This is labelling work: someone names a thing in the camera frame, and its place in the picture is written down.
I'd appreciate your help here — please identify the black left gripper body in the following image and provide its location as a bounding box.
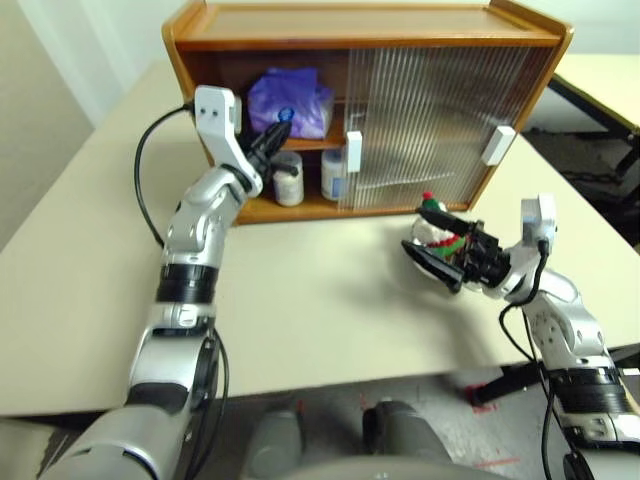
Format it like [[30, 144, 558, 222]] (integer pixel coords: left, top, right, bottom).
[[238, 142, 275, 177]]

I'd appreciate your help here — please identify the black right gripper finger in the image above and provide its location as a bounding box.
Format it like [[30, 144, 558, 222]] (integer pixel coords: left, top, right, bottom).
[[418, 207, 484, 236], [401, 239, 465, 295]]

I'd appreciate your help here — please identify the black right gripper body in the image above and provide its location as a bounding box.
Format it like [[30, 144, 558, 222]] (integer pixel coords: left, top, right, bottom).
[[457, 220, 512, 292]]

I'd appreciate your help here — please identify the white lidded jar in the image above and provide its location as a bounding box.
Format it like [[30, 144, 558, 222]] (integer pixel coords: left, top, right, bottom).
[[272, 152, 305, 207], [320, 148, 350, 201]]

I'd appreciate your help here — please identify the white plush bear toy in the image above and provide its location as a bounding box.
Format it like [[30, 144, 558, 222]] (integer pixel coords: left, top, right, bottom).
[[412, 191, 471, 264]]

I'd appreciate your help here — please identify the purple tissue pack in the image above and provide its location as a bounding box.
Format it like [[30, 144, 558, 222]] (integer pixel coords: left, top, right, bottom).
[[248, 67, 335, 141]]

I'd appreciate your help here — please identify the white door handle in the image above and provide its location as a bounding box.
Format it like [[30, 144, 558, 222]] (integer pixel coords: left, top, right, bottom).
[[345, 130, 363, 174], [482, 126, 516, 166]]

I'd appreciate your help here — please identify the ribbed glass sliding door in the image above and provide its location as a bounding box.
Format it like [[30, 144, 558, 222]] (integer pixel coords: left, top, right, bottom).
[[349, 47, 551, 211], [338, 47, 501, 211]]

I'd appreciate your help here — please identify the wooden shelf board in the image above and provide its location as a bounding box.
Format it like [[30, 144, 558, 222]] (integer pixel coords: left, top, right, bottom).
[[272, 135, 347, 152]]

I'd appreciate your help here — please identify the wooden cabinet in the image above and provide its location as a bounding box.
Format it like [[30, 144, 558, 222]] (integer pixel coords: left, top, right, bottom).
[[161, 0, 575, 227]]

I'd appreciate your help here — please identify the metal bowl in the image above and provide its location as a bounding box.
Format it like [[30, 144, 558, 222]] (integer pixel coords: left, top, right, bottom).
[[407, 219, 484, 297]]

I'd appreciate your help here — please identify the black table leg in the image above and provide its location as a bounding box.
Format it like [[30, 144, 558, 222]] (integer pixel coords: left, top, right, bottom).
[[472, 349, 640, 406]]

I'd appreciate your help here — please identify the dark gray rounded shape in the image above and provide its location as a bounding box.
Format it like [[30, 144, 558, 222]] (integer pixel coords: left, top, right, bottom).
[[247, 409, 304, 480], [362, 399, 451, 466]]

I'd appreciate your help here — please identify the beige side table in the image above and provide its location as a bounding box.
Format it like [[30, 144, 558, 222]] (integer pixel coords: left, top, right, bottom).
[[547, 53, 640, 151]]

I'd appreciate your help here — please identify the light gray curved robot torso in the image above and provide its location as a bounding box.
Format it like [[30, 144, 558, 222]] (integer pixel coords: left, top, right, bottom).
[[239, 452, 516, 480]]

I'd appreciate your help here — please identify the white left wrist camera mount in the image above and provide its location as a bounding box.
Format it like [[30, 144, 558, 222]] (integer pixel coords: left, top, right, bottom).
[[193, 85, 265, 199]]

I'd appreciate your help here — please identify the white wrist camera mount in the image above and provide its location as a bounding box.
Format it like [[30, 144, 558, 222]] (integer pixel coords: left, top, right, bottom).
[[492, 193, 557, 301], [193, 85, 265, 199]]

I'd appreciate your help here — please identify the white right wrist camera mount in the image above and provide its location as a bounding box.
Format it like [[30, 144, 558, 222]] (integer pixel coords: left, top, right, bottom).
[[492, 193, 557, 301]]

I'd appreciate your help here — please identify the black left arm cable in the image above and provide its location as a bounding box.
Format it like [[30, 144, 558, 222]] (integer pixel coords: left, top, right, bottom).
[[134, 102, 197, 249]]

